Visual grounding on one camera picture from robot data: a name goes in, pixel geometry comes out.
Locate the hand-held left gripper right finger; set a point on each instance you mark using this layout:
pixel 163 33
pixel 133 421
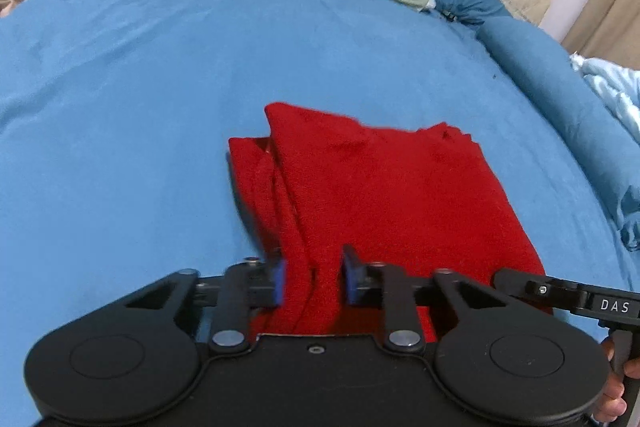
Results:
pixel 350 281

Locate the person's right hand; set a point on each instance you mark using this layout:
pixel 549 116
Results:
pixel 609 399

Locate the beige curtain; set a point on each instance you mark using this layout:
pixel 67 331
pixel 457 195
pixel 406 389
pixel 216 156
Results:
pixel 605 7

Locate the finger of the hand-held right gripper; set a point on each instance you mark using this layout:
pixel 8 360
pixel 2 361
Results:
pixel 530 288

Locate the red knit sweater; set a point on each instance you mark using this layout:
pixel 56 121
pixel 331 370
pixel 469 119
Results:
pixel 390 197

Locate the light blue blanket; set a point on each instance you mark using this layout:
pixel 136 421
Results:
pixel 617 87

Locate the rolled dark blue duvet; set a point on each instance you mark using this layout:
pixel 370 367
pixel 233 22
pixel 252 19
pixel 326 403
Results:
pixel 560 97

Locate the blue bed sheet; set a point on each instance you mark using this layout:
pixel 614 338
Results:
pixel 125 107

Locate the small black object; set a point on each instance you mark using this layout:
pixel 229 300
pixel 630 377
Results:
pixel 449 15

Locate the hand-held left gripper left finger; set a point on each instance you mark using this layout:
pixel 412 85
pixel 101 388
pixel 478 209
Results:
pixel 277 283

